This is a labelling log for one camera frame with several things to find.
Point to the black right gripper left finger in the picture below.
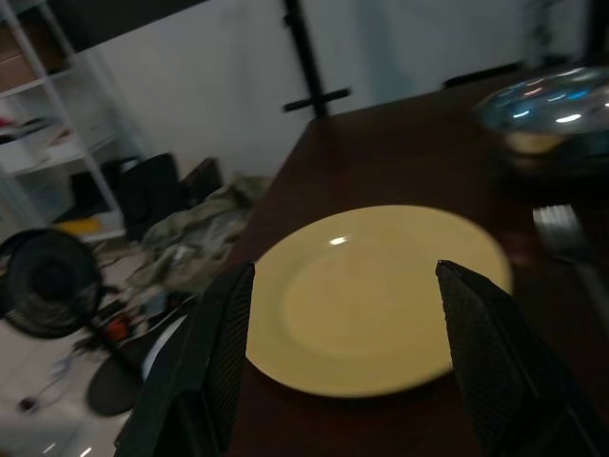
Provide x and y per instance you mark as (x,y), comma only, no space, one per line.
(200,362)

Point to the brown cardboard box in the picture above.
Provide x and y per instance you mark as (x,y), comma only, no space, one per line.
(24,62)

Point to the black floor fan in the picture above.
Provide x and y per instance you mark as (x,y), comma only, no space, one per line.
(47,281)

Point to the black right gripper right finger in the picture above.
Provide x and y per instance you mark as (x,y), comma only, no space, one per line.
(495,362)

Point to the silver metal fork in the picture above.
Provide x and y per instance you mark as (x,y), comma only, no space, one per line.
(559,231)

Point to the black stand post with foot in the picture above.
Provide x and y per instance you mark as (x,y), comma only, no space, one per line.
(309,57)

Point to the yellow round plate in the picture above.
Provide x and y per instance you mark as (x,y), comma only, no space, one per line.
(361,295)

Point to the olive green cloth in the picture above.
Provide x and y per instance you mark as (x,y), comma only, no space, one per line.
(195,238)

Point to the white shelf unit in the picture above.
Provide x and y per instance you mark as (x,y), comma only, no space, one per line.
(57,143)

